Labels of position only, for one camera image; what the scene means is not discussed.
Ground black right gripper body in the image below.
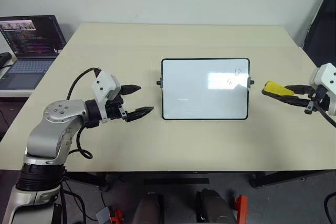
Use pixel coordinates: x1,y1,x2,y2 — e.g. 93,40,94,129
304,84,331,115

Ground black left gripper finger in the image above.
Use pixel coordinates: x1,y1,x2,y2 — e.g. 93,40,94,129
120,84,142,97
125,106,155,123

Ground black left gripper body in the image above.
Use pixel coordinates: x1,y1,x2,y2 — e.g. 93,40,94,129
104,92,129,121

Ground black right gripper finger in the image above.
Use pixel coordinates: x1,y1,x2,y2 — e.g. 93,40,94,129
261,90,311,107
283,84,312,94

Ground yellow whiteboard eraser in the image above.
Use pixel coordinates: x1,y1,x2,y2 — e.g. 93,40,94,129
264,81,295,97

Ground black-framed tabletop whiteboard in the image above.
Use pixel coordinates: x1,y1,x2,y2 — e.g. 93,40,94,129
156,57,255,121

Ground black panel with white edge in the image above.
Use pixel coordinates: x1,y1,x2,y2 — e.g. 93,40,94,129
293,0,336,65

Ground dark rounded shape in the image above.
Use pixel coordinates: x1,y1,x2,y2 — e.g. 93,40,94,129
196,188,237,224
130,191,165,224

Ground red-orange clamp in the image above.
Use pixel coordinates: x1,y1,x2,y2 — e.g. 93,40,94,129
109,207,124,224
234,194,248,217

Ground open grey laptop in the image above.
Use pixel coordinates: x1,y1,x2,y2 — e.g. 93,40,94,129
0,15,67,90

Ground black object beside laptop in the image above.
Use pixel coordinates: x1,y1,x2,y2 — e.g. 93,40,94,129
0,52,13,69

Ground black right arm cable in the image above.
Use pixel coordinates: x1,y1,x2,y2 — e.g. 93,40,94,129
314,87,336,128

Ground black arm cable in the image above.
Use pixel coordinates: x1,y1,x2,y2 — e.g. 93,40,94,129
66,68,102,160
314,87,336,128

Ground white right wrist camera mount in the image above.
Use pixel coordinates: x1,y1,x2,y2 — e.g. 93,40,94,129
309,62,336,96

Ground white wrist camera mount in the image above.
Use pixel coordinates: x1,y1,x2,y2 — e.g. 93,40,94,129
309,62,336,96
91,69,121,124

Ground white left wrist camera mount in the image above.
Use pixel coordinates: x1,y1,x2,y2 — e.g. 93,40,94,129
91,69,121,124

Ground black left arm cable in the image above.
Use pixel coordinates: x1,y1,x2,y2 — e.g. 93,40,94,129
66,68,102,160

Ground black table frame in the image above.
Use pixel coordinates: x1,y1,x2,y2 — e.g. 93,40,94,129
65,168,336,193

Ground black floor cables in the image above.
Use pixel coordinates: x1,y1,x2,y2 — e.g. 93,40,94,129
59,173,91,223

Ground black looped cable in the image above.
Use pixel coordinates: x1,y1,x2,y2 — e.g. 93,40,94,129
324,191,336,217

